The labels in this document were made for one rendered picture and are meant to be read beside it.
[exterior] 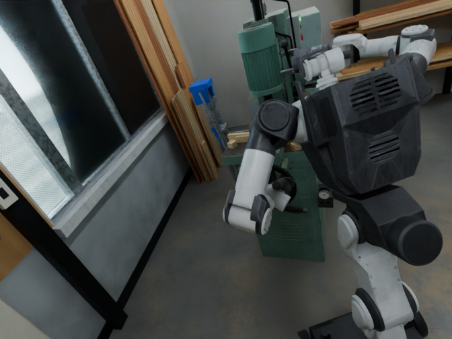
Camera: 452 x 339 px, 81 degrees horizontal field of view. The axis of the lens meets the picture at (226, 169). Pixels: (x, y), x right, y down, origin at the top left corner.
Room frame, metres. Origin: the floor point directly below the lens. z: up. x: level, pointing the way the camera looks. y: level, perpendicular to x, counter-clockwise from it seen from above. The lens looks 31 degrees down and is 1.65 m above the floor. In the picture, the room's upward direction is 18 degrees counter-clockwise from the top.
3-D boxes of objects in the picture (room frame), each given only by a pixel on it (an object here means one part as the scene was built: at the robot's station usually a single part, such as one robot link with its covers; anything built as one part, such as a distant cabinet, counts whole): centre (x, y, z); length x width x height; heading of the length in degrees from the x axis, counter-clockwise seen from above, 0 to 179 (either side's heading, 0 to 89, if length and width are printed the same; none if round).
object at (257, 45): (1.38, -0.34, 1.35); 0.18 x 0.18 x 0.31
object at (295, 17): (1.60, -0.61, 1.40); 0.10 x 0.06 x 0.16; 152
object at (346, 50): (1.14, -0.60, 1.33); 0.11 x 0.11 x 0.11; 62
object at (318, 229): (1.49, -0.39, 0.35); 0.58 x 0.45 x 0.71; 152
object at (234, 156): (1.28, -0.28, 0.87); 0.61 x 0.30 x 0.06; 62
